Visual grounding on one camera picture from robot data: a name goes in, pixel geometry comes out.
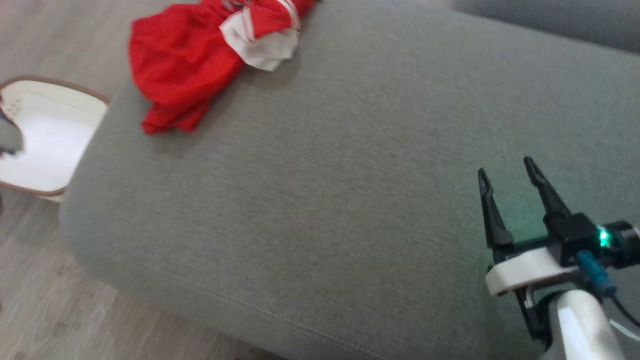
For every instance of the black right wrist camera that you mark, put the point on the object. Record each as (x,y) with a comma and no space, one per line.
(575,235)

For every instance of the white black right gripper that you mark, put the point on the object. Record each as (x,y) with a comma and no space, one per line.
(525,270)

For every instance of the white laundry basket brown rim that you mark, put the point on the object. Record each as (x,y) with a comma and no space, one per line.
(50,145)

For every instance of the grey sofa chaise seat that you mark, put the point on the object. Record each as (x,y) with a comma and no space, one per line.
(320,190)

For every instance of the red jersey with white sleeves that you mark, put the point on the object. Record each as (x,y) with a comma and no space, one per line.
(260,35)

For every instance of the red shorts with white stripe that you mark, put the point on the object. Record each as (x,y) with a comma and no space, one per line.
(175,75)

